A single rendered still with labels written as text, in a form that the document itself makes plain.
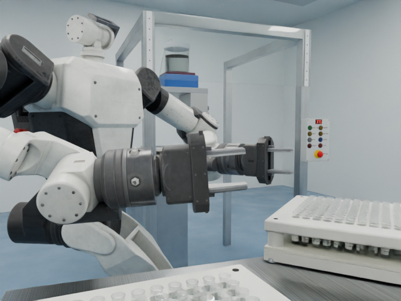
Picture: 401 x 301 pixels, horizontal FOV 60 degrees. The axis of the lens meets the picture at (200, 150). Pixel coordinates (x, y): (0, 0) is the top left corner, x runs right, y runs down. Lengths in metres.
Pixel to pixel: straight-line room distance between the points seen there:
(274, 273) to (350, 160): 5.14
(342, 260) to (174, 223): 1.63
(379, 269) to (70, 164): 0.48
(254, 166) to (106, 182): 0.50
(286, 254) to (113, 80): 0.57
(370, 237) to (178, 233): 1.69
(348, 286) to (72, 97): 0.66
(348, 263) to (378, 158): 4.83
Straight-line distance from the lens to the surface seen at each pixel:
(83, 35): 0.94
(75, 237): 0.95
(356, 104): 5.63
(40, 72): 0.81
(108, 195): 0.50
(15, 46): 0.81
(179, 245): 2.20
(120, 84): 0.92
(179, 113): 1.18
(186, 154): 0.50
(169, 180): 0.50
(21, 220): 1.05
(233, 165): 0.92
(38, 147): 0.56
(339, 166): 5.83
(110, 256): 0.94
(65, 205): 0.50
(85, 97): 0.84
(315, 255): 0.61
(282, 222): 0.61
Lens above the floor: 1.11
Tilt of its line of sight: 4 degrees down
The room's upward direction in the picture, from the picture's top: straight up
